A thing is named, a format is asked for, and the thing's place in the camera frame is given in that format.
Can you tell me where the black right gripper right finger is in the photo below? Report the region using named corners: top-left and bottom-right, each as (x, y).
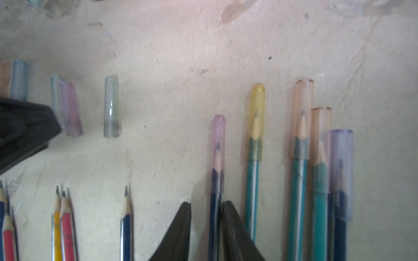
top-left (222, 201), bottom-right (265, 261)

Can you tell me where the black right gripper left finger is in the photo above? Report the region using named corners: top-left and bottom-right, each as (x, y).
top-left (149, 202), bottom-right (192, 261)

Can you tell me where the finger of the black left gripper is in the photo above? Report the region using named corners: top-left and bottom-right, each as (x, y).
top-left (1, 98), bottom-right (62, 174)

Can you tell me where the pink purple pencil cap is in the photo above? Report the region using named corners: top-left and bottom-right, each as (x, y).
top-left (60, 80), bottom-right (83, 137)

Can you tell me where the orange clear pencil cap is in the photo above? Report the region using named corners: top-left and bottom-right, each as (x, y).
top-left (0, 59), bottom-right (11, 99)

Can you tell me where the blue pencil orange cap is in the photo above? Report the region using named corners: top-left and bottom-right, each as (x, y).
top-left (0, 181), bottom-right (8, 261)

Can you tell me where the clear greenish pencil cap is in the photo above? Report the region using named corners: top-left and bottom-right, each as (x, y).
top-left (103, 75), bottom-right (119, 138)

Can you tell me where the red pencil purple cap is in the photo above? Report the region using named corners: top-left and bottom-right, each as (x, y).
top-left (59, 191), bottom-right (78, 261)

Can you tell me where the yellow striped pencil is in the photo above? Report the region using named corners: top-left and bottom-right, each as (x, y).
top-left (51, 186), bottom-right (63, 261)

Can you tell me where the red pencil blue cap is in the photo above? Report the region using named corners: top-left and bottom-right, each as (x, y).
top-left (2, 213), bottom-right (18, 261)

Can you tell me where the blue pencil violet cap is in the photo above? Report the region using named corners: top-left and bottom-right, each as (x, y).
top-left (207, 114), bottom-right (226, 261)

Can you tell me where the green pencil yellow cap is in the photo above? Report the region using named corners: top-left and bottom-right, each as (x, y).
top-left (245, 83), bottom-right (266, 241)

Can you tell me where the green pencil orange cap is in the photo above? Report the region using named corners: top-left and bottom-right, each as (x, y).
top-left (311, 107), bottom-right (332, 261)
top-left (287, 79), bottom-right (314, 261)

